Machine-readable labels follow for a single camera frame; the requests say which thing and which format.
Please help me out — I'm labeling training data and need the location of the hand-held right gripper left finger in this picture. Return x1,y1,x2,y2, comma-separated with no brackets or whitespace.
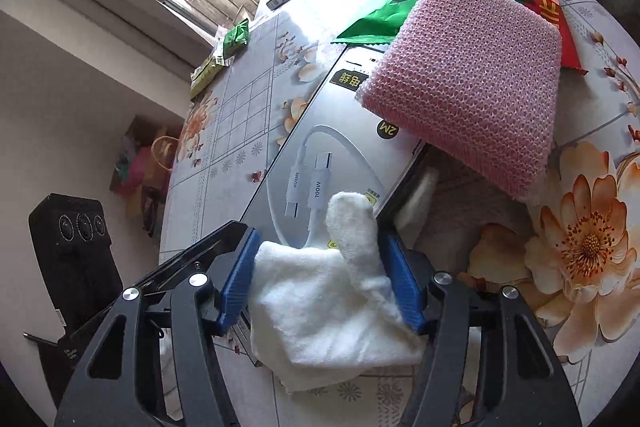
54,221,262,427

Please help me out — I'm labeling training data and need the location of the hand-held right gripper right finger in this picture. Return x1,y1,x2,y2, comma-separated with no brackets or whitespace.
380,229,583,427

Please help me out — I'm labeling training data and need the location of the white towel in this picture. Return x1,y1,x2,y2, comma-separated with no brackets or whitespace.
247,191,431,395

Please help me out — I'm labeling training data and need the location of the grey cable box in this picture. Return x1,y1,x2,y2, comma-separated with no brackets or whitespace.
235,43,427,365

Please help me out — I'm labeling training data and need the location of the pink knitted sponge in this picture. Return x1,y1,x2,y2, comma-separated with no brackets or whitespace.
355,0,563,202

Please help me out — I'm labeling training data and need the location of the red snack packet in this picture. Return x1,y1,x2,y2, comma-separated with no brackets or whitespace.
500,0,583,72

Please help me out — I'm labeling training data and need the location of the woven yellow basket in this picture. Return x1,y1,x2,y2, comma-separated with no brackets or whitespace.
142,134,183,238

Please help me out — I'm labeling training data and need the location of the low table, floral cloth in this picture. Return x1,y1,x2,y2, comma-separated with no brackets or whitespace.
160,0,640,427

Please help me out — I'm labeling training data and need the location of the colourful bag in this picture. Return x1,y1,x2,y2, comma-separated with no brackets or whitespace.
110,114,166,220

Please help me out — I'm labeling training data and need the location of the black speaker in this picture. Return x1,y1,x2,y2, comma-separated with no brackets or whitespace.
27,193,126,343

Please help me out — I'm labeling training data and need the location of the yellow green snack packet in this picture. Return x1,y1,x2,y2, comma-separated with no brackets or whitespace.
189,52,231,98

